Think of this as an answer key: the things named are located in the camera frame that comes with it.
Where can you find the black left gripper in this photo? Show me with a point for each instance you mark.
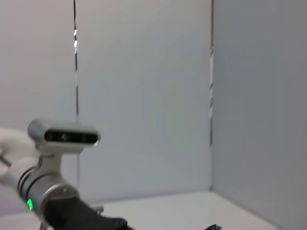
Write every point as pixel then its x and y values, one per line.
pixel 79 218

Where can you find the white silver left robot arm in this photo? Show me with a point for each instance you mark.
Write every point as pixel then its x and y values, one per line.
pixel 26 177

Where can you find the black mesh pen holder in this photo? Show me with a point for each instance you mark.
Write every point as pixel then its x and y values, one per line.
pixel 214 227

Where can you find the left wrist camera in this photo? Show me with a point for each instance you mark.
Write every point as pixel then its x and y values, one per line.
pixel 69 137

